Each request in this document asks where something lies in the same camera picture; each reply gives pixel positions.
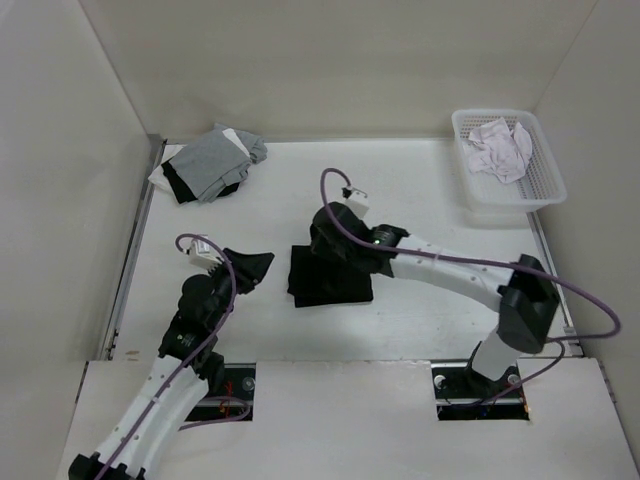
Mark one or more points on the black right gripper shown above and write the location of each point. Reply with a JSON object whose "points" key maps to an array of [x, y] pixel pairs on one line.
{"points": [[319, 245]]}

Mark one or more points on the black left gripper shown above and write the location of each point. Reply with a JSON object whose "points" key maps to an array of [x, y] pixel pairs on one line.
{"points": [[250, 269]]}

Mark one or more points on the black tank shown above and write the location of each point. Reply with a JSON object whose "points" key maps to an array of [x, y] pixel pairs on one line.
{"points": [[182, 192], [315, 281]]}

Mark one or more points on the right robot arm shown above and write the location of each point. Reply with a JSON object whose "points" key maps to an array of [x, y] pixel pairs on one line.
{"points": [[520, 294]]}

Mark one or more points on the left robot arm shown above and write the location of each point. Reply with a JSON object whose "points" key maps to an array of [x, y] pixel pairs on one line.
{"points": [[185, 369]]}

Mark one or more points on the black folded tank top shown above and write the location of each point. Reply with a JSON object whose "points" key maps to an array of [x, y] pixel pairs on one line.
{"points": [[182, 192]]}

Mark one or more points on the grey folded tank top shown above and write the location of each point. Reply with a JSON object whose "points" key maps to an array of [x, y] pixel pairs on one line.
{"points": [[211, 161]]}

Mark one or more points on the white crumpled tank top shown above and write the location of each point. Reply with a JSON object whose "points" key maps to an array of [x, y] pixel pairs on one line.
{"points": [[501, 151]]}

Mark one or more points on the white plastic laundry basket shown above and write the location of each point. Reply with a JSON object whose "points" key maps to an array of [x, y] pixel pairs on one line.
{"points": [[541, 184]]}

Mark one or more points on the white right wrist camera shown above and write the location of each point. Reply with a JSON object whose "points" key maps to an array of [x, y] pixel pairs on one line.
{"points": [[356, 200]]}

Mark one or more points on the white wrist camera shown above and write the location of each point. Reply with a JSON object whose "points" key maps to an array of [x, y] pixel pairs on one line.
{"points": [[356, 200], [201, 254]]}

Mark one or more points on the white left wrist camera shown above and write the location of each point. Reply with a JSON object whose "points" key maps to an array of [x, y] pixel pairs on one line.
{"points": [[201, 254]]}

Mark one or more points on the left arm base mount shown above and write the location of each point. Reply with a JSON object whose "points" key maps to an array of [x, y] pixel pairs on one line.
{"points": [[230, 397]]}

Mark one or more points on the metal table edge rail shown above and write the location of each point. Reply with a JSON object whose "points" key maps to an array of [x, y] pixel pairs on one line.
{"points": [[110, 325]]}

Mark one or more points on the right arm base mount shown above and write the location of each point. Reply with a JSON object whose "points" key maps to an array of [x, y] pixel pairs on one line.
{"points": [[461, 395]]}

